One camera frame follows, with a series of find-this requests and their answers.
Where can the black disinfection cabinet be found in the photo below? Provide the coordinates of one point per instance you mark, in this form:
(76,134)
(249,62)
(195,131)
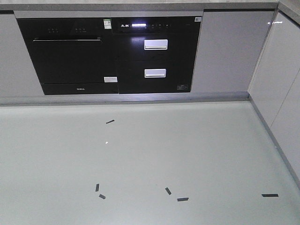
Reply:
(129,33)

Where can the black built-in dishwasher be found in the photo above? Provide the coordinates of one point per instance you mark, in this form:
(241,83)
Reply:
(71,55)

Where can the grey cabinet door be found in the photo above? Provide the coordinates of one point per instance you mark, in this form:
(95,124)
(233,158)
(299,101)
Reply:
(230,43)
(18,77)

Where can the grey side cabinet panel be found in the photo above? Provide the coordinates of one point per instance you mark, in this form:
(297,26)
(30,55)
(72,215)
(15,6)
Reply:
(275,88)

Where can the grey left cabinet door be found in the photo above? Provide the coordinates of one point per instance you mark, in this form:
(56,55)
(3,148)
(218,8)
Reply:
(18,77)

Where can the lower silver drawer handle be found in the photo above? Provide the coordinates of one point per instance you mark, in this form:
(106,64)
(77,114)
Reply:
(155,73)

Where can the silver drawer handle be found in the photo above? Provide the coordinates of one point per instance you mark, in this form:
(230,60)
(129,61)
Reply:
(155,44)
(155,73)

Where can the upper silver drawer handle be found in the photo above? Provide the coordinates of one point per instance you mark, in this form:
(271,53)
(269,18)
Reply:
(155,44)

